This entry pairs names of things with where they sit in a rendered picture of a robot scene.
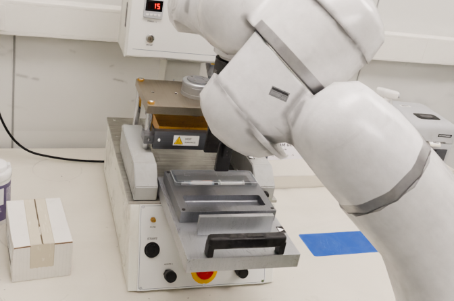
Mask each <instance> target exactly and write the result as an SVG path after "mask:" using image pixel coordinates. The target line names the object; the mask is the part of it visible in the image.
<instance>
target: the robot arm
mask: <svg viewBox="0 0 454 301"><path fill-rule="evenodd" d="M167 5H168V15H169V21H170V22H171V23H172V25H173V26H174V27H175V29H176V30H177V31H178V32H185V33H191V34H198V35H200V36H202V37H203V38H204V39H205V40H206V41H207V42H208V43H209V44H210V45H212V46H213V47H214V49H213V51H214V52H215V53H216V54H217V55H216V60H215V63H214V68H213V76H212V77H211V78H210V79H209V81H208V83H207V84H206V85H205V87H204V88H203V90H202V91H201V93H200V106H201V110H202V113H203V116H204V118H205V120H206V122H207V125H208V127H207V134H206V138H205V146H204V149H203V151H204V152H205V153H217V155H216V162H215V166H214V170H215V171H228V170H229V166H230V160H231V156H232V149H233V150H235V151H236V152H238V153H240V154H242V155H245V156H250V157H257V158H261V157H268V156H272V155H275V156H276V157H278V158H279V159H280V160H281V159H284V158H287V157H288V156H287V155H286V153H285V152H284V150H283V149H282V147H281V145H280V144H279V143H284V142H285V143H288V144H291V145H293V146H294V148H295V149H296V150H297V152H298V153H299V154H300V155H301V157H302V158H303V159H304V161H305V162H306V163H307V164H308V165H309V167H310V168H311V170H312V171H313V172H314V173H315V175H316V176H317V177H318V179H319V180H320V181H321V183H322V184H323V185H324V186H325V187H326V189H327V190H328V191H329V192H330V193H331V195H333V197H334V198H335V199H336V200H337V201H338V203H339V206H340V208H341V209H342V210H343V211H344V212H345V214H346V215H347V216H348V217H349V218H350V220H352V222H353V223H354V224H355V225H356V226H357V228H358V229H359V230H360V231H361V233H362V234H363V235H364V236H365V237H366V238H367V239H368V240H369V242H370V243H371V244H372V245H373V247H374V248H375V249H376V250H377V251H378V252H379V253H380V255H381V256H382V259H383V261H384V264H385V266H386V270H387V273H388V276H389V279H390V283H391V285H392V289H393V292H394V295H395V301H454V173H453V172H452V171H451V170H450V169H449V168H448V167H447V165H446V164H445V163H444V161H443V160H442V159H441V158H440V157H439V156H438V155H437V153H436V152H435V151H434V150H433V149H432V147H431V146H430V145H429V144H428V143H427V142H426V141H425V139H424V137H423V136H422V135H421V134H420V133H419V132H418V131H417V130H416V128H415V127H414V126H413V125H412V124H411V123H410V122H409V121H408V120H407V119H406V118H405V116H404V115H403V114H402V113H401V112H400V111H399V110H398V109H397V108H395V107H394V106H392V105H391V104H390V103H389V102H387V101H386V100H384V99H383V98H382V97H381V96H380V95H378V94H377V93H375V92H374V91H373V90H372V89H370V88H369V87H367V86H366V85H365V84H362V83H361V82H359V81H349V80H350V79H351V78H352V77H353V76H354V75H355V74H356V73H357V72H358V71H359V70H360V69H361V68H362V67H363V66H364V65H365V64H368V63H369V62H370V61H371V60H372V58H373V57H374V56H375V54H376V53H377V51H378V50H379V48H380V47H381V46H382V44H383V43H384V24H383V21H382V18H381V15H380V13H379V11H378V9H377V7H376V5H375V3H374V2H373V0H168V4H167ZM270 47H271V48H273V50H274V51H275V52H276V53H277V54H278V55H279V56H280V57H281V59H282V60H283V61H284V62H285V63H286V64H287V66H289V67H290V69H291V70H292V71H293V72H294V73H295V74H296V75H294V73H292V72H291V70H290V69H289V68H288V67H287V66H286V64H285V63H284V62H283V61H282V60H281V59H280V58H279V56H277V54H275V52H274V51H273V50H272V49H271V48H270ZM296 76H297V77H298V78H299V79H300V80H301V81H300V80H299V79H298V78H297V77H296ZM301 82H302V83H304V85H305V86H306V87H307V88H308V89H309V90H310V91H311V92H310V91H308V89H306V87H305V86H304V85H303V84H302V83H301Z"/></svg>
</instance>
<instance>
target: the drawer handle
mask: <svg viewBox="0 0 454 301"><path fill-rule="evenodd" d="M271 247H275V250H276V252H277V253H278V254H284V250H285V247H286V235H285V233H284V232H263V233H240V234H209V235H208V237H207V239H206V243H205V250H204V252H205V255H206V257H207V258H212V257H213V253H214V250H221V249H238V248H271Z"/></svg>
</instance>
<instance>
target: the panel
mask: <svg viewBox="0 0 454 301"><path fill-rule="evenodd" d="M150 244H156V245H157V246H158V247H159V252H158V254H157V255H156V256H154V257H150V256H148V255H147V253H146V248H147V246H148V245H150ZM167 269H171V270H173V271H174V272H175V273H176V275H177V278H176V280H175V282H173V283H168V282H167V281H166V280H165V279H164V275H163V274H164V272H165V270H167ZM248 272H249V274H248V276H247V277H246V278H244V279H241V278H240V277H238V276H237V275H236V273H235V271H234V270H231V271H214V272H213V275H212V276H211V277H210V278H209V279H206V280H204V279H200V278H199V277H198V276H197V274H196V272H193V273H185V271H184V267H183V265H182V262H181V260H180V256H179V253H178V250H177V248H176V245H175V242H174V239H173V237H172V233H171V231H170V227H169V225H168V222H167V219H166V216H165V213H164V211H163V208H162V205H161V204H139V223H138V265H137V287H136V290H137V291H148V290H169V289H180V288H201V287H212V286H223V285H245V284H256V283H266V269H248Z"/></svg>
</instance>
